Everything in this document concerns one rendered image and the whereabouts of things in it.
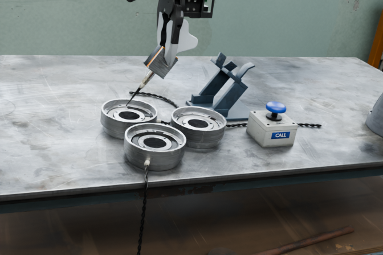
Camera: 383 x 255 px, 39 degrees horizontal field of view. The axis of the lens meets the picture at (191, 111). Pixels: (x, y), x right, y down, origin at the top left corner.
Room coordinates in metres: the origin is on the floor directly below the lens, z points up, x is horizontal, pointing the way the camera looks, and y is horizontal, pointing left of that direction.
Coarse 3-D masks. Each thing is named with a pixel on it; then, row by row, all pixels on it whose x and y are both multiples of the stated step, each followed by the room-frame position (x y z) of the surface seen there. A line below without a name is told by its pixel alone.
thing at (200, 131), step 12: (180, 108) 0.95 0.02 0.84; (192, 108) 0.97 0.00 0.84; (204, 108) 0.97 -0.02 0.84; (192, 120) 0.94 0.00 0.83; (204, 120) 0.94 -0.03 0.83; (216, 120) 0.94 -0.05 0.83; (192, 132) 0.87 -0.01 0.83; (204, 132) 0.87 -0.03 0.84; (216, 132) 0.88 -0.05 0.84; (192, 144) 0.87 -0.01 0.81; (204, 144) 0.88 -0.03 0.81; (216, 144) 0.89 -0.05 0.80
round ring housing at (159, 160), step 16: (128, 128) 0.83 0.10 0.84; (144, 128) 0.86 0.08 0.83; (160, 128) 0.86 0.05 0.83; (128, 144) 0.78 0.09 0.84; (144, 144) 0.80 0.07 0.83; (160, 144) 0.83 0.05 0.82; (128, 160) 0.79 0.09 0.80; (144, 160) 0.76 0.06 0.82; (160, 160) 0.77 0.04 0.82; (176, 160) 0.78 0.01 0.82
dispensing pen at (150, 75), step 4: (156, 48) 0.97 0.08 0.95; (160, 48) 0.96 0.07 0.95; (164, 48) 0.98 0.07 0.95; (152, 52) 0.97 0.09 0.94; (156, 52) 0.96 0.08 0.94; (152, 56) 0.96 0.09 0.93; (148, 60) 0.96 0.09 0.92; (148, 72) 0.96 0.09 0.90; (152, 72) 0.96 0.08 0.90; (148, 76) 0.95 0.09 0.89; (152, 76) 0.96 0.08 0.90; (144, 80) 0.95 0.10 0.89; (148, 80) 0.95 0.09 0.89; (140, 84) 0.95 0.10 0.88; (144, 84) 0.95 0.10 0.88; (140, 88) 0.95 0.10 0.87; (136, 92) 0.95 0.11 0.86; (132, 96) 0.95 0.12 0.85
